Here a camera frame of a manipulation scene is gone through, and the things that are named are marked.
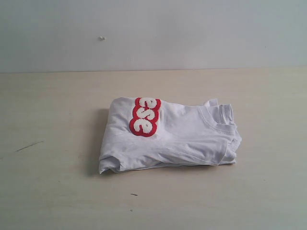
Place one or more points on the white t-shirt red lettering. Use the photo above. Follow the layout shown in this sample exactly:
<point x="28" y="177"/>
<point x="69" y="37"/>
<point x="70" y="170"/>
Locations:
<point x="143" y="133"/>

